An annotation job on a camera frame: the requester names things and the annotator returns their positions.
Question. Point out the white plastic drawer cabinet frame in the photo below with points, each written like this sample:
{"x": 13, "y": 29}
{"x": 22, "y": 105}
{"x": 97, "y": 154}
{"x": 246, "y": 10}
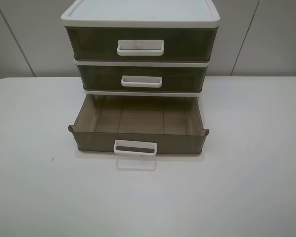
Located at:
{"x": 141, "y": 14}

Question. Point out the dark translucent drawer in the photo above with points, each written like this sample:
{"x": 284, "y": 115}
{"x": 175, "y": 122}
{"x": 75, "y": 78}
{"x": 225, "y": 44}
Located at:
{"x": 180, "y": 44}
{"x": 174, "y": 79}
{"x": 154, "y": 125}

